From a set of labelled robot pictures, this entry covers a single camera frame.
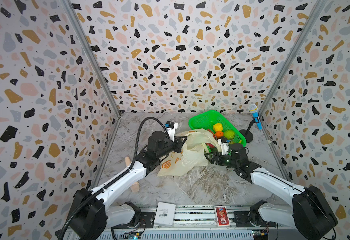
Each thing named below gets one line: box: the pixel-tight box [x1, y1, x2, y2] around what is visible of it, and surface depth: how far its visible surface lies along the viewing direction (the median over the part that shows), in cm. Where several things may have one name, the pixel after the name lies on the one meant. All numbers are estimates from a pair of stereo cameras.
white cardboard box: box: [153, 202, 176, 227], surface depth 73 cm
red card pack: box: [214, 205, 230, 227], surface depth 76 cm
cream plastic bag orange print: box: [158, 129, 222, 177], surface depth 78 cm
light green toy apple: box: [224, 130, 235, 140], surface depth 99 cm
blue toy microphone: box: [248, 103, 263, 130], surface depth 92 cm
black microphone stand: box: [239, 118, 256, 143], surface depth 108 cm
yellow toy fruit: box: [213, 122, 223, 132], surface depth 109 cm
